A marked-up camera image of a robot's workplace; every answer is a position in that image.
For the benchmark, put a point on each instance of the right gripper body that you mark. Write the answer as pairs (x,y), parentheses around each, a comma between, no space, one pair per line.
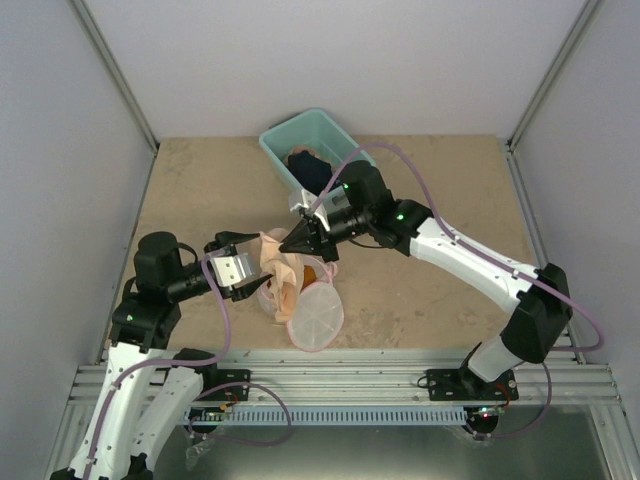
(329,249)

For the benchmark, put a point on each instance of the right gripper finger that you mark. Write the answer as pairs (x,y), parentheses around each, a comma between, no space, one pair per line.
(301,233)
(309,248)

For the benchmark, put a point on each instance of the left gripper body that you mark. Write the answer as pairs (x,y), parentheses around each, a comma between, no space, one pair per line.
(221,251)

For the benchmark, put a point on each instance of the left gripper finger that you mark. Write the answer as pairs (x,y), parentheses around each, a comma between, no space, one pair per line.
(245,291)
(227,239)

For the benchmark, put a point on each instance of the peach beige bra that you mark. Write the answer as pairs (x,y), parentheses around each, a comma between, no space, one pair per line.
(287,272)

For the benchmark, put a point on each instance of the white mesh laundry bag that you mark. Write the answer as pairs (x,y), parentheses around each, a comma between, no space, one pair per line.
(319,313)

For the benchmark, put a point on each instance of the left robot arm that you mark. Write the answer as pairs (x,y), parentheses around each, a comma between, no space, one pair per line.
(144,392)

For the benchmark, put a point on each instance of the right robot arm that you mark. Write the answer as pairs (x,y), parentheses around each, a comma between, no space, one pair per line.
(536,299)

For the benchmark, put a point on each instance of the orange mesh garment in bag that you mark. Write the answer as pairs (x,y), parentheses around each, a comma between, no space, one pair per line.
(310,276)

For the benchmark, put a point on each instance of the dark clothes in bin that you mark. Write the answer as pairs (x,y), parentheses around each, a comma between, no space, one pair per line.
(312,173)

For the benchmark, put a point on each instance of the beige garment in bin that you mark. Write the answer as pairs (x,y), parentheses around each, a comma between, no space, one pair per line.
(298,149)

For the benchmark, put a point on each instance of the teal plastic bin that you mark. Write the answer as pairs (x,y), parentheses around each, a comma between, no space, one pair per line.
(313,128)

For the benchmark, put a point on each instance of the right circuit board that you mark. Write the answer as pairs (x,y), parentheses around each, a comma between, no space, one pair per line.
(486,412)

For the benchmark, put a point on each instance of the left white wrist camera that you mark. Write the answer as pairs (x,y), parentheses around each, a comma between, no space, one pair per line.
(233,269)

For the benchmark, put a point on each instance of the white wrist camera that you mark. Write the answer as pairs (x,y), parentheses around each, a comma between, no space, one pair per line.
(233,269)
(306,203)

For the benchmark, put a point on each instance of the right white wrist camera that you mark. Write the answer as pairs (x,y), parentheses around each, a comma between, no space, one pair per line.
(306,203)

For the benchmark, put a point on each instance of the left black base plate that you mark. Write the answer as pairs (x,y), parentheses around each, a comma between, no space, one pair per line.
(225,385)

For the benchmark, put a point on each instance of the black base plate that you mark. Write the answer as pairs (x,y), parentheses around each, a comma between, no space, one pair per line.
(225,385)
(462,385)

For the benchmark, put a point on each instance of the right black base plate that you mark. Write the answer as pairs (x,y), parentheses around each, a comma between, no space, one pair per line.
(462,385)

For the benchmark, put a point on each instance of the right frame post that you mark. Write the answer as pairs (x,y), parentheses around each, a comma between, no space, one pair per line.
(568,46)

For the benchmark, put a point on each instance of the frame post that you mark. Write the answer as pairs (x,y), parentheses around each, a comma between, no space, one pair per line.
(568,46)
(97,40)

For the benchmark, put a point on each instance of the left frame post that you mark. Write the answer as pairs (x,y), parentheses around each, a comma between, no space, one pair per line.
(97,40)

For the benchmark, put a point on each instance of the aluminium rail frame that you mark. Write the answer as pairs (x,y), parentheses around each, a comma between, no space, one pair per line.
(568,423)

